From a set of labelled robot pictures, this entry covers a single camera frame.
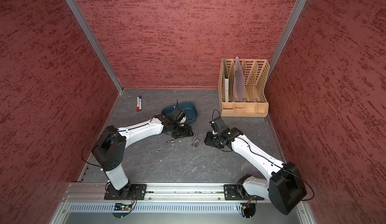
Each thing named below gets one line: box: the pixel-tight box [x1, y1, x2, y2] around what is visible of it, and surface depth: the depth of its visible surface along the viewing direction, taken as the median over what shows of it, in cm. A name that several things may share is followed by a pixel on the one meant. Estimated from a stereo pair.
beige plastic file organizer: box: [218, 58, 270, 118], surface depth 106 cm
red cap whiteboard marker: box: [136, 96, 141, 112], surface depth 112 cm
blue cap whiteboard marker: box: [138, 95, 142, 111], surface depth 112 cm
